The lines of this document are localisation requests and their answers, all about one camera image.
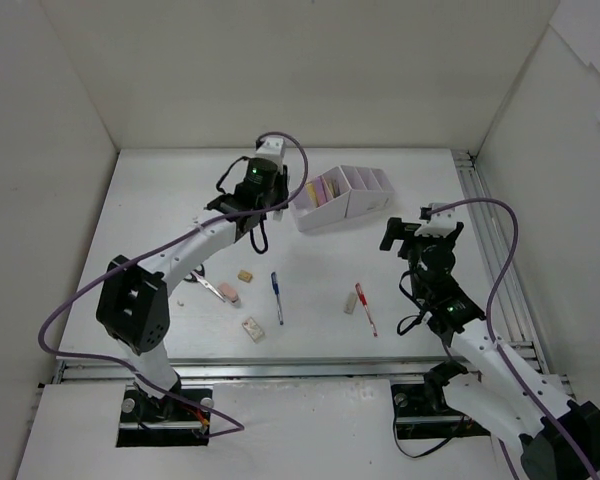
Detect pink white desk organizer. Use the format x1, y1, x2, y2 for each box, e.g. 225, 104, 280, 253
290, 165, 395, 232

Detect yellow highlighter pen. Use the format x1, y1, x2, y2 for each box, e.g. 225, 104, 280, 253
305, 182, 320, 208

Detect aluminium front rail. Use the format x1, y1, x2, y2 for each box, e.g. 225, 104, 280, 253
54, 355, 486, 385

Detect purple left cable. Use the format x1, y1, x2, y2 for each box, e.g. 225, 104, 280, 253
38, 131, 310, 439

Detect orange capped marker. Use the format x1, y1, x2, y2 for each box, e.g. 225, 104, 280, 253
320, 176, 333, 203

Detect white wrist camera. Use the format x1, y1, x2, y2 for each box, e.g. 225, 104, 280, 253
415, 203, 457, 238
255, 136, 286, 170

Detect grey pen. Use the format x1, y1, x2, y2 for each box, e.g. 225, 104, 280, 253
331, 177, 341, 197

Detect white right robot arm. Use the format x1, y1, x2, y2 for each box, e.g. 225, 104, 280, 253
380, 217, 600, 479

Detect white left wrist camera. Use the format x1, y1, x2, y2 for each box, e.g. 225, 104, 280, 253
255, 136, 286, 170

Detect beige eraser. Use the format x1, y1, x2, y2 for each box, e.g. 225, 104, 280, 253
343, 292, 358, 315

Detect small scissors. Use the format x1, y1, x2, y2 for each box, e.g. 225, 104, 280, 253
184, 264, 226, 302

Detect small tan eraser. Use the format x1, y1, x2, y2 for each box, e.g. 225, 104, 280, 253
237, 270, 253, 283

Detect purple highlighter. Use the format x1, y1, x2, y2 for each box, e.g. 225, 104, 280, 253
312, 177, 327, 206

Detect blue pen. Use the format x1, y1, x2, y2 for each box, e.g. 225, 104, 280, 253
270, 272, 284, 325

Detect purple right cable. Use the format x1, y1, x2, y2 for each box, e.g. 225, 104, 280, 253
427, 197, 600, 480

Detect red pen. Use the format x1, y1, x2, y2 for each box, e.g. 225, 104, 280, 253
355, 283, 378, 338

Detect pink eraser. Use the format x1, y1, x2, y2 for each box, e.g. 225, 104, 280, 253
217, 282, 241, 305

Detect aluminium side rail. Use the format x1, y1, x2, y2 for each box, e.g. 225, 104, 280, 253
451, 150, 574, 396

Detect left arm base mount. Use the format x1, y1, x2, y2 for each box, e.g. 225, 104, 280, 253
116, 386, 211, 448

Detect purple cable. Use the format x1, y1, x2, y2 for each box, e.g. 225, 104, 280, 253
38, 131, 310, 439
427, 197, 600, 480

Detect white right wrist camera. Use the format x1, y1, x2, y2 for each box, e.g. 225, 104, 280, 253
415, 203, 457, 238

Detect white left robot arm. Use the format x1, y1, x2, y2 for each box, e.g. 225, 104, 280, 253
96, 150, 288, 420

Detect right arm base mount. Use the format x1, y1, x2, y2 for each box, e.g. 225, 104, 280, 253
391, 359, 489, 460

